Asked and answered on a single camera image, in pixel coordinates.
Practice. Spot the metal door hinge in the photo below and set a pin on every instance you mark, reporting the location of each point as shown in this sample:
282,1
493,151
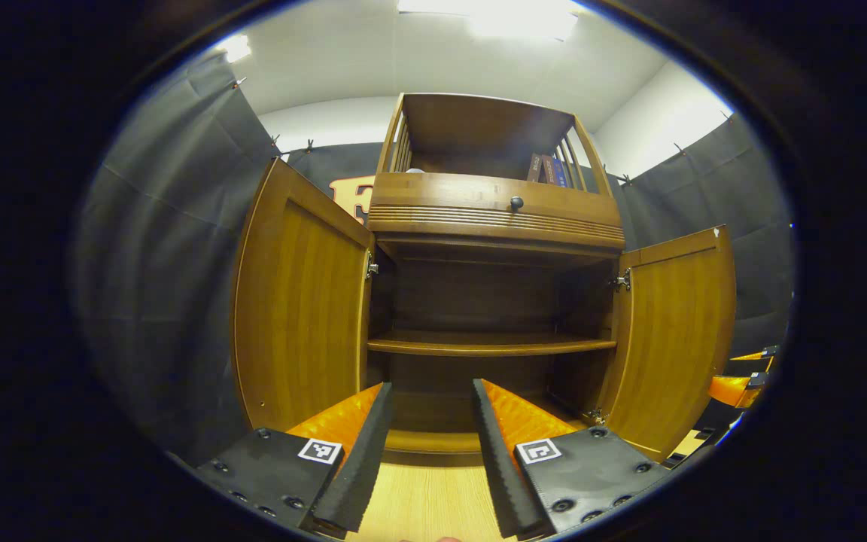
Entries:
594,417
622,281
372,266

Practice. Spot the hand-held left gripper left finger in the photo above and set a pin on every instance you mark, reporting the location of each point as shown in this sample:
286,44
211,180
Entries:
362,467

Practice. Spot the wooden shoe cabinet door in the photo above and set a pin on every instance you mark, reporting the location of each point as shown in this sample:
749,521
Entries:
305,316
674,339

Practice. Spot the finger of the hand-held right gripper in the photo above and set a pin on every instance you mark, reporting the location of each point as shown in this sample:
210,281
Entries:
757,354
734,390

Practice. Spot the black drawer knob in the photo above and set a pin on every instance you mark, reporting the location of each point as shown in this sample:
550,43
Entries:
516,203

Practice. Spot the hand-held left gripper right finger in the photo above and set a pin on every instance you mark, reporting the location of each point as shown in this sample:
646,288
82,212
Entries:
497,467

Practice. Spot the small ceiling light panel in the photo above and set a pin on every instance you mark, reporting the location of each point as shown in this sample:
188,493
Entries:
235,49

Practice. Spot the wooden inner shelf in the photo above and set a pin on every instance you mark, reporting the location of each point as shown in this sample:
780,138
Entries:
479,345

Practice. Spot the maroon book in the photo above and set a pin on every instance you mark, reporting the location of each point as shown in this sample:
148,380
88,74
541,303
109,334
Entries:
546,170

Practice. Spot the wooden cabinet drawer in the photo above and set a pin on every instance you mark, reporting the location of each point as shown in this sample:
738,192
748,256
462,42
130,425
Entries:
441,194

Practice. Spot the blue book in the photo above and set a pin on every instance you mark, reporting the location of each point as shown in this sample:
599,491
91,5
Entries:
560,172

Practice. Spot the large ceiling light panel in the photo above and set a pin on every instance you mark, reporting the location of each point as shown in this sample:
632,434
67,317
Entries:
494,15

